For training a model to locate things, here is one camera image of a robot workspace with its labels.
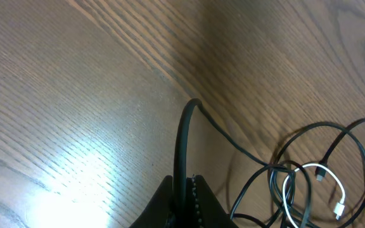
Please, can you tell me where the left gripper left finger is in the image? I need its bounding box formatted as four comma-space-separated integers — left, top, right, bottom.
130, 175, 172, 228

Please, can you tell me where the black usb cable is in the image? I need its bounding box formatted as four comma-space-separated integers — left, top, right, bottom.
172, 98, 365, 228

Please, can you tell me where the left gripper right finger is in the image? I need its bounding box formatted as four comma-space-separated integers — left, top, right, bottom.
186, 175, 238, 228

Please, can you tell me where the white usb cable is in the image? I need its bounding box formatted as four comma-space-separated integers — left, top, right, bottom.
281, 162, 347, 228

